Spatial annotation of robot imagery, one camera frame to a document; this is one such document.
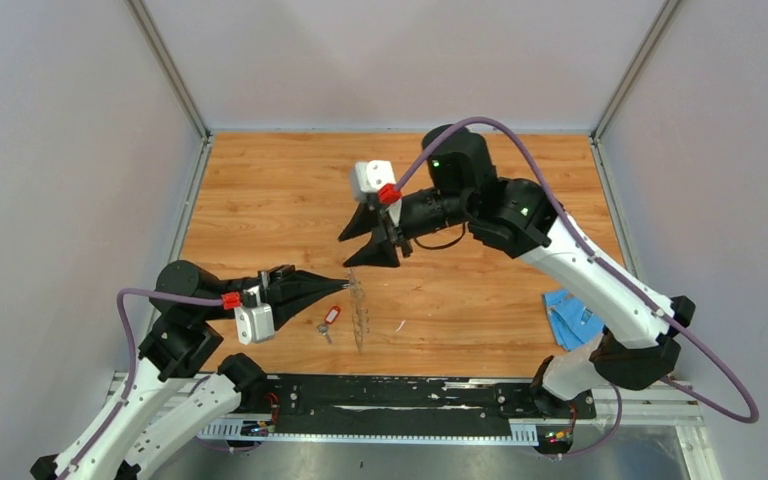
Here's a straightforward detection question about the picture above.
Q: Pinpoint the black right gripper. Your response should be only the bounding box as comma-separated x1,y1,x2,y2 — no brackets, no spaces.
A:
336,187,472,269

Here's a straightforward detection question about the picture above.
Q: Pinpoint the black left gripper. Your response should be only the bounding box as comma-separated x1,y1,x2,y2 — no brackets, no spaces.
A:
223,263,350,328

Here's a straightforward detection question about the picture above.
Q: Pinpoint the silver key with red tag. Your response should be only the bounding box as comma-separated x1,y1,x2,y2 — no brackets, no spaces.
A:
317,305,342,345

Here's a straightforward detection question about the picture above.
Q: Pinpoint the metal key organizer plate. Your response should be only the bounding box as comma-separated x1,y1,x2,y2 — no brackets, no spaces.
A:
348,268,369,354

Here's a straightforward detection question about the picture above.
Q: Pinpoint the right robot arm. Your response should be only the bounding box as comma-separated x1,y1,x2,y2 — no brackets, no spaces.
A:
340,125,695,418

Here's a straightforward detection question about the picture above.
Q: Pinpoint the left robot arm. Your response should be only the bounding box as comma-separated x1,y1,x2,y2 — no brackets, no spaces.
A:
30,260,350,479

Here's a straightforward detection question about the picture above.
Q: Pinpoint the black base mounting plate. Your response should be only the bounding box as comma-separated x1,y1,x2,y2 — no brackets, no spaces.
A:
235,374,596,439

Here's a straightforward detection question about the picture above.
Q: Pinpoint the blue cloth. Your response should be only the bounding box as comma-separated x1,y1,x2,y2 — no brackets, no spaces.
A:
542,289,604,352

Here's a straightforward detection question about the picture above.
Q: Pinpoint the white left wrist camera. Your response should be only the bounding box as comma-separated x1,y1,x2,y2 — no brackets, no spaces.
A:
233,304,276,345

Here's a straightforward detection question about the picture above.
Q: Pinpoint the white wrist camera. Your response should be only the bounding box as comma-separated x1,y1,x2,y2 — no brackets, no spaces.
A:
349,160,396,203
233,304,276,345

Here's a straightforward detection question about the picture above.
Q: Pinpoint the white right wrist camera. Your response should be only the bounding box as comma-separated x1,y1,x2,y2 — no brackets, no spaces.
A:
349,160,396,203

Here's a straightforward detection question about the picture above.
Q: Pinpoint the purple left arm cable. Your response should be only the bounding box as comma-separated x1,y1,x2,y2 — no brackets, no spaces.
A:
55,288,243,480

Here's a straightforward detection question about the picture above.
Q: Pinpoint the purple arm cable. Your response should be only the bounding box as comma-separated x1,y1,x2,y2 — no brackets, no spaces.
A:
55,288,243,480
377,117,761,460

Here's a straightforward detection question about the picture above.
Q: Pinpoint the aluminium rail base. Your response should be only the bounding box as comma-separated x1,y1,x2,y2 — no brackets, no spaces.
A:
104,373,721,479

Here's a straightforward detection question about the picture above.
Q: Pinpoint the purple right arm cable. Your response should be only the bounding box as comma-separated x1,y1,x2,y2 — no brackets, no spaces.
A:
377,117,761,460

